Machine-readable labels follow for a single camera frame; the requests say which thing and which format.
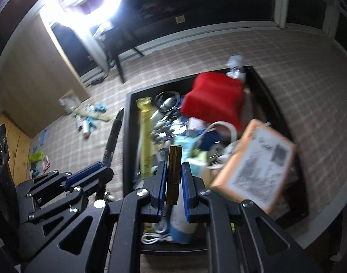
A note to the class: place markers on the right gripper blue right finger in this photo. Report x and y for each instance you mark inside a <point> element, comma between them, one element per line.
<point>190,194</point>

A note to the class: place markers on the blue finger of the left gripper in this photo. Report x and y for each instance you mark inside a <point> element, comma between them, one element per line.
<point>76,178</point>

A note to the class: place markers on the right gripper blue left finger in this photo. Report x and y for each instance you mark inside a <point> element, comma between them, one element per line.
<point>158,191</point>

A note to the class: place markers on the wooden clothespin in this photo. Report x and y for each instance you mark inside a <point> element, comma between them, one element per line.
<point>173,174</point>

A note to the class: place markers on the grey marker pen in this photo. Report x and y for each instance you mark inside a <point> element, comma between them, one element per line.
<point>112,139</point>

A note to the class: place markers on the orange white carton box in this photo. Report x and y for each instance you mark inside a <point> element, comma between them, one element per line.
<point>258,168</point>

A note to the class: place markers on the light blue cream tube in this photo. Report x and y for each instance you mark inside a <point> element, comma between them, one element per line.
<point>190,150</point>

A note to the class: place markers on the red white snack packet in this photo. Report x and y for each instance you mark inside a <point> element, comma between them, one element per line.
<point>44,164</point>

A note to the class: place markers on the white blue tube bottle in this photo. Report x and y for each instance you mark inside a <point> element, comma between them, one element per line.
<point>180,229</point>

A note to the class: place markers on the yellow long sachet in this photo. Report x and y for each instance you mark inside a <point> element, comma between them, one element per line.
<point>145,107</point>

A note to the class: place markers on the pink lotion bottle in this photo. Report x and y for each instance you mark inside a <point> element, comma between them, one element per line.
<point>85,129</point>

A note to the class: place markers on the light blue clothespin centre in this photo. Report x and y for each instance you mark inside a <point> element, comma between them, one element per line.
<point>91,123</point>

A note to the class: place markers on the wrapped bamboo chopsticks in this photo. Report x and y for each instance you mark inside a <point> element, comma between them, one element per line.
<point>92,114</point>

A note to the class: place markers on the black storage box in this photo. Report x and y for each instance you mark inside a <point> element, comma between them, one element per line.
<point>295,192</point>

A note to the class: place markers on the teal clothespin far right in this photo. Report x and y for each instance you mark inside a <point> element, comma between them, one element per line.
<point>100,107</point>

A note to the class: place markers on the white foil pouch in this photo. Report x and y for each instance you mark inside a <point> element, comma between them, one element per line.
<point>69,102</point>

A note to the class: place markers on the red pouch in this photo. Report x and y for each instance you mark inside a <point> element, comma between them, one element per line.
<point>215,97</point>

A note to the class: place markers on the black chair leg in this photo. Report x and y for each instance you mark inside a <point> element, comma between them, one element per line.
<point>117,42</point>

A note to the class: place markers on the silver foil wrapper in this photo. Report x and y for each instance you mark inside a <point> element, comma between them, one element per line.
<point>236,69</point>

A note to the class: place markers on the coiled white cable packet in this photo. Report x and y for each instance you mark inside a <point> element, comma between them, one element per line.
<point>152,238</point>

